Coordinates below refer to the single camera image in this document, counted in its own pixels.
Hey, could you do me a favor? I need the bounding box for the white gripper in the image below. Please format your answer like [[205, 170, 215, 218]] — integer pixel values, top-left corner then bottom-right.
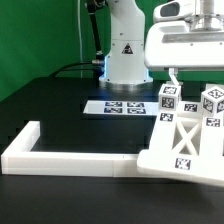
[[145, 0, 224, 86]]

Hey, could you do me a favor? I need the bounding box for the white tagged cube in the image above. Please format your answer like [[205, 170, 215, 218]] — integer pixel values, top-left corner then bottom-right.
[[158, 84, 181, 110], [201, 86, 224, 116]]

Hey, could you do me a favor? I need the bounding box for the white H-shaped chair back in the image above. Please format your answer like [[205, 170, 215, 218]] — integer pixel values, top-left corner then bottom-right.
[[137, 101, 224, 187]]

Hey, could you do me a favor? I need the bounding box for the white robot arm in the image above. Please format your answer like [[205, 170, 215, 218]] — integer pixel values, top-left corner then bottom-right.
[[99, 0, 224, 88]]

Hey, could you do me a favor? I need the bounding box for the white tag base sheet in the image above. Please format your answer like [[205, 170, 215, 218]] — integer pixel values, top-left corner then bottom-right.
[[84, 100, 158, 116]]

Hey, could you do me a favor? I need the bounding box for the white U-shaped fence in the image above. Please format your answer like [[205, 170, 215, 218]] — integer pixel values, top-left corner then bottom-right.
[[1, 121, 143, 178]]

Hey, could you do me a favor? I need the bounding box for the black cable bundle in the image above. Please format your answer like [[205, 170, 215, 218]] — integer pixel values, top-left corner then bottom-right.
[[49, 60, 105, 78]]

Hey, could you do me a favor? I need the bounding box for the black camera pole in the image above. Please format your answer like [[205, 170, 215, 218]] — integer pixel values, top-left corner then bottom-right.
[[85, 0, 108, 60]]

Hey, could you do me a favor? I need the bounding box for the white cable on wall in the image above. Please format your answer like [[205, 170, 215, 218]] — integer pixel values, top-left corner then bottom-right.
[[77, 0, 84, 79]]

